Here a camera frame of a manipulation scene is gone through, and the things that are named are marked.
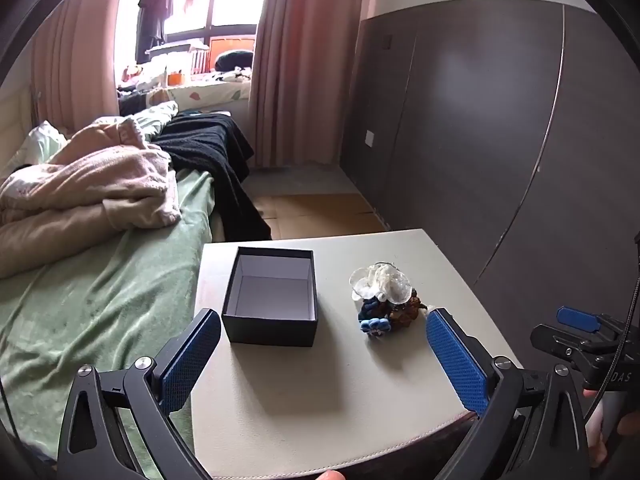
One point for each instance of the orange box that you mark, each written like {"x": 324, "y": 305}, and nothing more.
{"x": 232, "y": 44}

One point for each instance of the green bed sheet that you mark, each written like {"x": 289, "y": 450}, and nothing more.
{"x": 100, "y": 310}

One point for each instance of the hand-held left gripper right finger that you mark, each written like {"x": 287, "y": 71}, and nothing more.
{"x": 457, "y": 360}

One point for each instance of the person's right hand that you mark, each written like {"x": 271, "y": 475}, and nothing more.
{"x": 597, "y": 440}

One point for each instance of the pink fleece blanket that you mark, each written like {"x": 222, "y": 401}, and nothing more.
{"x": 85, "y": 185}

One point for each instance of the flat cardboard sheet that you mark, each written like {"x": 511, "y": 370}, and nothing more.
{"x": 315, "y": 215}

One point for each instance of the pale green pillow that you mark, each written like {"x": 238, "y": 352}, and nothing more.
{"x": 35, "y": 145}

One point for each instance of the row of books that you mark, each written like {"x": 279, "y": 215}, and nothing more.
{"x": 201, "y": 61}

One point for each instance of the white wall socket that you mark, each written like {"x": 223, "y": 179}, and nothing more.
{"x": 370, "y": 138}

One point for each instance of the pink curtain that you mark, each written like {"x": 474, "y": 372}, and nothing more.
{"x": 310, "y": 60}
{"x": 80, "y": 60}

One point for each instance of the black round cushion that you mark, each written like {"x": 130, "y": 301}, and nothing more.
{"x": 232, "y": 60}

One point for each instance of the hanging dark clothes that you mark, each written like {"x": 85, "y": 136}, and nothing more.
{"x": 155, "y": 5}

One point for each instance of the black cardboard box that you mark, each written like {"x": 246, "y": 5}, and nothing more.
{"x": 272, "y": 295}

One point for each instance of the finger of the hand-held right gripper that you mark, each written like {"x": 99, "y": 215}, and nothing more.
{"x": 577, "y": 319}
{"x": 555, "y": 340}

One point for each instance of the black knitted blanket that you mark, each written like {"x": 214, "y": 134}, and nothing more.
{"x": 215, "y": 160}

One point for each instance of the dark grey wardrobe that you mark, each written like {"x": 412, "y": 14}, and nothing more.
{"x": 475, "y": 160}

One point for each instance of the white butterfly ornament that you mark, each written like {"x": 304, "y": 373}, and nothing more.
{"x": 382, "y": 282}

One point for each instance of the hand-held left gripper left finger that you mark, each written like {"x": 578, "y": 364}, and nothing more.
{"x": 187, "y": 360}

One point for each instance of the leaf print windowsill mat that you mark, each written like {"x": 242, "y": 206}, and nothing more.
{"x": 210, "y": 92}

